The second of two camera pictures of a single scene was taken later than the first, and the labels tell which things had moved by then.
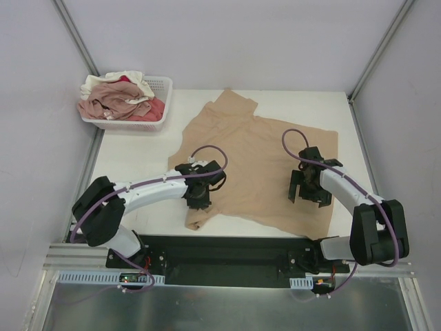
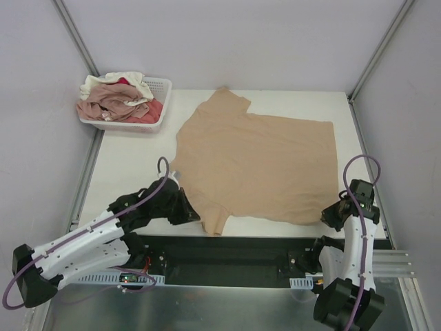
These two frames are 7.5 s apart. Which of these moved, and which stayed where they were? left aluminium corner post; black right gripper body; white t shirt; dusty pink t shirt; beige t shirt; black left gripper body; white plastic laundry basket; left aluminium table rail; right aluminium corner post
Moved: beige t shirt; black right gripper body; black left gripper body
Stayed: left aluminium corner post; right aluminium corner post; dusty pink t shirt; left aluminium table rail; white plastic laundry basket; white t shirt
